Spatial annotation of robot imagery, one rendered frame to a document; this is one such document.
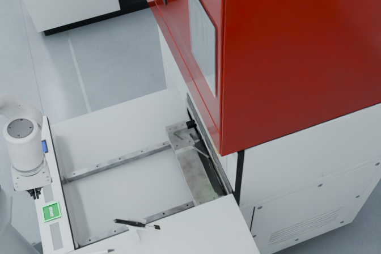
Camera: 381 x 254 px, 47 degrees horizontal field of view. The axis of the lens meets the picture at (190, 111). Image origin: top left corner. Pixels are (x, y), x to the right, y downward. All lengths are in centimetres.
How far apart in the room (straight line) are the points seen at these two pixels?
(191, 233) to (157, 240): 11
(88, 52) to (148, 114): 153
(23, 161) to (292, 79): 70
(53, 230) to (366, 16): 111
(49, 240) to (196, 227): 46
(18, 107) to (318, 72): 76
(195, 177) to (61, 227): 48
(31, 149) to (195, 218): 57
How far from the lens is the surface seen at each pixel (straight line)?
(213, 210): 146
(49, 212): 155
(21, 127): 116
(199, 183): 159
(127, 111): 186
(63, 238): 150
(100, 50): 330
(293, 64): 105
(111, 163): 171
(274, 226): 197
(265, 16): 88
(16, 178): 130
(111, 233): 159
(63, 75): 321
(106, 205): 167
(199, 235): 143
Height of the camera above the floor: 231
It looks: 54 degrees down
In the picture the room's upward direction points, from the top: 4 degrees counter-clockwise
